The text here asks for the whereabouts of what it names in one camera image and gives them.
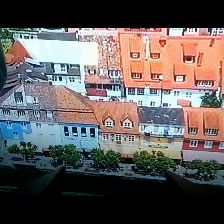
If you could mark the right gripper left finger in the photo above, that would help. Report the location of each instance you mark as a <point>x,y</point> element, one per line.
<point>50,186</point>

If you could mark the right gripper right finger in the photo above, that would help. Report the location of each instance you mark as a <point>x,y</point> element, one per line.
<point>180,188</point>

